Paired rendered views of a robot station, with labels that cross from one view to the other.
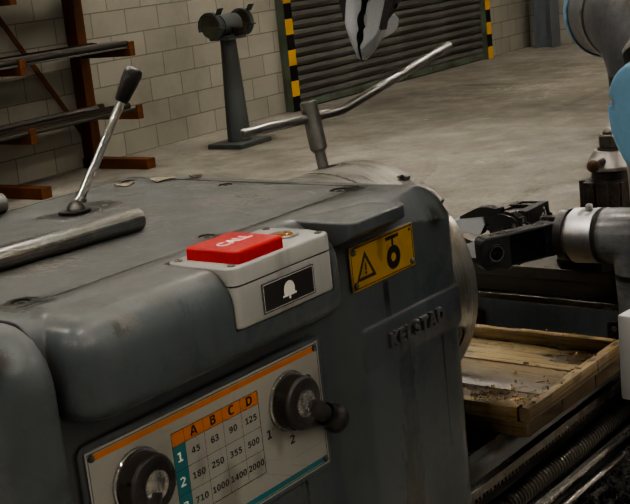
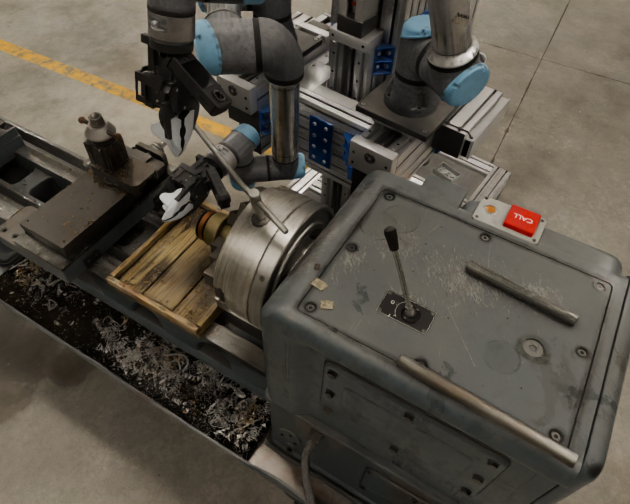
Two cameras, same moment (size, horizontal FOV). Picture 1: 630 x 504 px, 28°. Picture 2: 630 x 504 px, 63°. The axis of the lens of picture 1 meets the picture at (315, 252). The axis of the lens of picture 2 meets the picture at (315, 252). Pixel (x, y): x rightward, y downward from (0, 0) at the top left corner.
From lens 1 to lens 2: 1.78 m
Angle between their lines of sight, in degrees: 86
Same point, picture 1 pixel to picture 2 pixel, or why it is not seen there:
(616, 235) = (245, 150)
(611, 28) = (291, 58)
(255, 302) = not seen: hidden behind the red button
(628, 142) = (459, 96)
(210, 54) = not seen: outside the picture
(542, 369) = not seen: hidden behind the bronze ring
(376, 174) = (282, 196)
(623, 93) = (467, 81)
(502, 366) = (196, 246)
